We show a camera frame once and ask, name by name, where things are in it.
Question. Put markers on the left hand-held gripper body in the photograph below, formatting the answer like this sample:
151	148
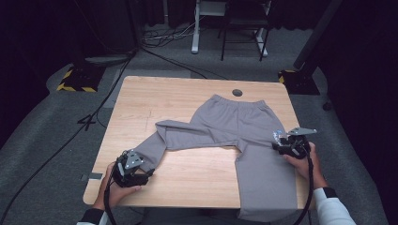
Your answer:
131	170

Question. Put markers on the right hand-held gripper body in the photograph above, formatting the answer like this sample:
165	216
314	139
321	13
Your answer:
295	142

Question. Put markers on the grey pants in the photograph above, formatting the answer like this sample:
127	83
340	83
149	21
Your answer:
244	131

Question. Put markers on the person's left hand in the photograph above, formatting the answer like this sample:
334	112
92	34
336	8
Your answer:
117	193

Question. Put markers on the person's right hand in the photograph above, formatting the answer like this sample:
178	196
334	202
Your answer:
308	168

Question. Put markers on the grey tape strip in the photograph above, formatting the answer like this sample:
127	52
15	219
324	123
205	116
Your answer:
95	176

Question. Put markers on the small round black floor object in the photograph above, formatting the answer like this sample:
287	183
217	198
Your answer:
327	105

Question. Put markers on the black yellow striped stand base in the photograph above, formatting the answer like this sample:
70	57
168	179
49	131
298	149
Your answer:
79	79
298	82

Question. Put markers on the slanted dark metal pole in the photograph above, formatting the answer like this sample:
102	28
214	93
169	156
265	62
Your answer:
316	34

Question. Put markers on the black chair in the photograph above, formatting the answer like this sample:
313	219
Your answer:
244	22

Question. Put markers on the white desk frame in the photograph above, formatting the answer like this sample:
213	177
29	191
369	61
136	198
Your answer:
195	34

